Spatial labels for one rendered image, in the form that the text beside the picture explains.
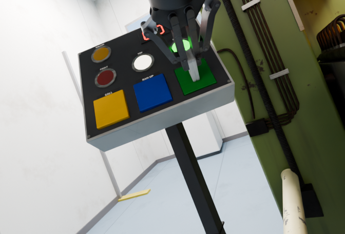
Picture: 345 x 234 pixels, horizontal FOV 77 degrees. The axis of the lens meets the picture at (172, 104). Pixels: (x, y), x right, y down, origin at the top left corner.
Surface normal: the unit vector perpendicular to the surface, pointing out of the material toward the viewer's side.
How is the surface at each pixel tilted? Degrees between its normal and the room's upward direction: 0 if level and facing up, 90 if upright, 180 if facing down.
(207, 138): 90
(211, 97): 150
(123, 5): 90
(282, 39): 90
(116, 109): 60
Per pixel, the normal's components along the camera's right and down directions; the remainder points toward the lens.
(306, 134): -0.44, 0.15
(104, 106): -0.22, -0.47
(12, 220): 0.88, -0.36
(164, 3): -0.22, 0.88
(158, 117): 0.29, 0.81
